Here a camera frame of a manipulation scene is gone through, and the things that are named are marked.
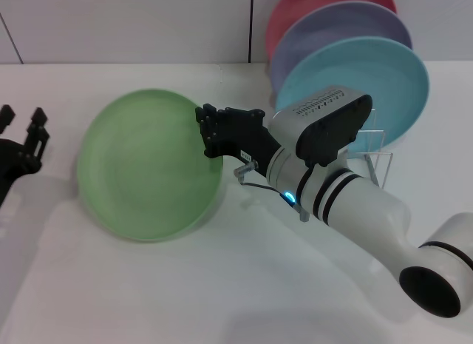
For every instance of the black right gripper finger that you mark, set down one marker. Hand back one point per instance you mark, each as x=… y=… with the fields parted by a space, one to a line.
x=208 y=122

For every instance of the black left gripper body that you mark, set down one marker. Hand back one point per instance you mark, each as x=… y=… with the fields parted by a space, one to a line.
x=13 y=162

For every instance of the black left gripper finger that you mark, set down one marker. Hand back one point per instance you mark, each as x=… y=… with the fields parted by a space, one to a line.
x=37 y=140
x=6 y=114

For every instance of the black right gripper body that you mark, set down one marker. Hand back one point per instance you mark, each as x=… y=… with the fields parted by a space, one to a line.
x=244 y=137

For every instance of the green plate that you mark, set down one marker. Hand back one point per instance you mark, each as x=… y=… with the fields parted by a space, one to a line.
x=148 y=174

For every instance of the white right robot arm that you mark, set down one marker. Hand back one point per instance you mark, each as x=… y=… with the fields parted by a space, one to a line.
x=366 y=211

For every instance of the red plate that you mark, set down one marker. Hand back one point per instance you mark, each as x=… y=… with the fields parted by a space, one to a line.
x=292 y=11

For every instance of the purple plate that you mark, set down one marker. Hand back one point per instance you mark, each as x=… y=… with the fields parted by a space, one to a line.
x=332 y=26

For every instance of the light blue plate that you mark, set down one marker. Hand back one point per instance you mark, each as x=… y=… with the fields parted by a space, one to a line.
x=399 y=74

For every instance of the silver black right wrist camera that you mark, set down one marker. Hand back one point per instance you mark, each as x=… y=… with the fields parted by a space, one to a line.
x=329 y=137

